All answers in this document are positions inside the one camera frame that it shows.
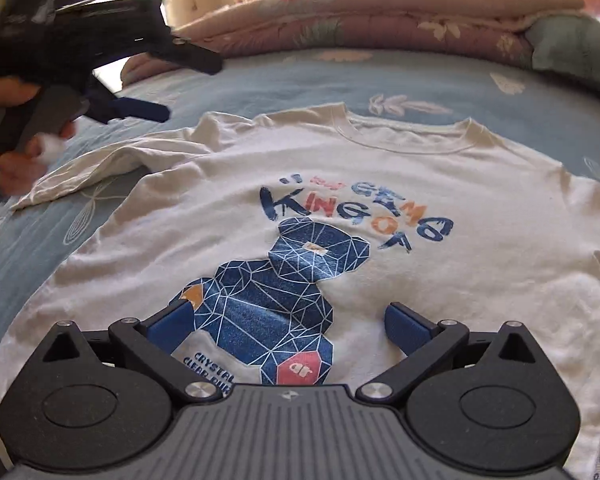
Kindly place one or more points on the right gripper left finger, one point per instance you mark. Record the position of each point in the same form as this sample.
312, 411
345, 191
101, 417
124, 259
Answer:
146, 347

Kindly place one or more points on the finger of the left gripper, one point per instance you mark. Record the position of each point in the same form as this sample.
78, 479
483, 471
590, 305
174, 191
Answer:
134, 108
182, 52

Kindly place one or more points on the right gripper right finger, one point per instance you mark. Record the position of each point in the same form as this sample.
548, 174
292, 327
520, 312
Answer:
429, 349

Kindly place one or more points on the white printed sweatshirt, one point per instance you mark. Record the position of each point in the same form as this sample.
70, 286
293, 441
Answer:
278, 241

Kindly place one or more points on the person's left hand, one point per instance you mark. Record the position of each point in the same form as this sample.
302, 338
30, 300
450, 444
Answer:
20, 170

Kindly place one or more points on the pink floral folded quilt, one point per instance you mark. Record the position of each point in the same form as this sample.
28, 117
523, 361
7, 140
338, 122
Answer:
489, 29

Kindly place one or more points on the green flower pillow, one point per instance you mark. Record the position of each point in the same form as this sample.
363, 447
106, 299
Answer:
567, 45

